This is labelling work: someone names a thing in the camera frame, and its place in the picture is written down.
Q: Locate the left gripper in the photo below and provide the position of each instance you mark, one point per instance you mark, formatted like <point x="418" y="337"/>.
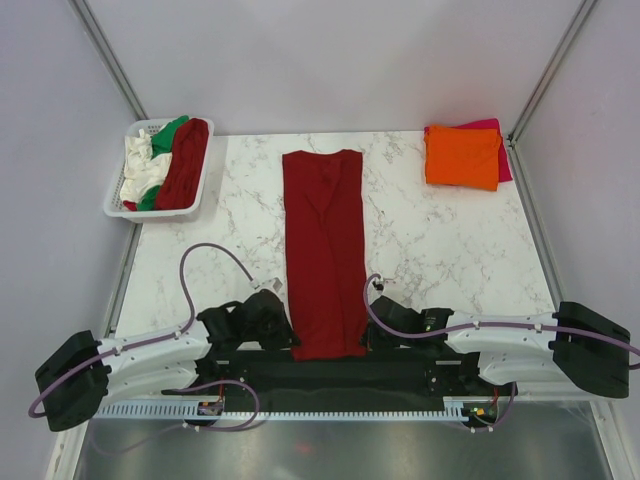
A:
<point x="285" y="337"/>

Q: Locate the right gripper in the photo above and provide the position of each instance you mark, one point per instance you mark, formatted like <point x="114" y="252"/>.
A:
<point x="370" y="340"/>

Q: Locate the dark red t-shirt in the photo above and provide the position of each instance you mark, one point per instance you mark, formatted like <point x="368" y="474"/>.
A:
<point x="325" y="252"/>

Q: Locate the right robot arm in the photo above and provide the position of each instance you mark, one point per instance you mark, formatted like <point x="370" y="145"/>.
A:
<point x="573" y="344"/>

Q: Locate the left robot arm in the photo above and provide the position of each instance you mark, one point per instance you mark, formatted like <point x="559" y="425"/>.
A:
<point x="86" y="374"/>

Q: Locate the folded orange t-shirt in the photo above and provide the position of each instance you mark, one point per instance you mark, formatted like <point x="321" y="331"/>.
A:
<point x="462" y="157"/>

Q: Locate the folded pink t-shirt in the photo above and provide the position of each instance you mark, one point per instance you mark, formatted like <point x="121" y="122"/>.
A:
<point x="502" y="150"/>

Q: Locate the white plastic basket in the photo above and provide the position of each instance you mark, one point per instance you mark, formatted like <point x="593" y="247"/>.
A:
<point x="114" y="207"/>

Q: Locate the white t-shirt in basket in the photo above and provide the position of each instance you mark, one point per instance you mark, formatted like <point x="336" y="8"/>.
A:
<point x="137" y="151"/>

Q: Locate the dark red shirt in basket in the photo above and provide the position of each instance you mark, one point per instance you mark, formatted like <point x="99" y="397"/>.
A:
<point x="188" y="150"/>

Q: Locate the green t-shirt in basket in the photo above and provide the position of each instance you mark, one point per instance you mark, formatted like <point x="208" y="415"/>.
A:
<point x="157" y="168"/>

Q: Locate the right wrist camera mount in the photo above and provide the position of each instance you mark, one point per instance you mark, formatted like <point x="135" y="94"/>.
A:
<point x="381" y="283"/>

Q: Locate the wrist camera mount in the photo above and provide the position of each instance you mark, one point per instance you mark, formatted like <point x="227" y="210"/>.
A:
<point x="381" y="283"/>
<point x="274" y="285"/>

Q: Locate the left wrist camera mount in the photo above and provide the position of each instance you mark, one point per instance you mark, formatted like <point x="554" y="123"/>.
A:
<point x="274" y="285"/>

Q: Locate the aluminium front rail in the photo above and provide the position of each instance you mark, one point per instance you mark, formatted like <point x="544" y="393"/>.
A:
<point x="560" y="395"/>

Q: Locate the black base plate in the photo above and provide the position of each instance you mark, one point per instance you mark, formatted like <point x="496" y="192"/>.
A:
<point x="401" y="377"/>

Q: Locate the white slotted cable duct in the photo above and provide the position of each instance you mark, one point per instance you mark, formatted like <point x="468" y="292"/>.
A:
<point x="196" y="410"/>

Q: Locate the right aluminium frame post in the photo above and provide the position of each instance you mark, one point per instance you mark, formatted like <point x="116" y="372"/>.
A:
<point x="561" y="52"/>

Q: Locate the aluminium frame post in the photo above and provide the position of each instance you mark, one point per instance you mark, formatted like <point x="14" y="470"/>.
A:
<point x="107" y="54"/>
<point x="561" y="52"/>

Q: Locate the left aluminium frame post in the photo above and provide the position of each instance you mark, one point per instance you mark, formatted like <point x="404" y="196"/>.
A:
<point x="107" y="54"/>

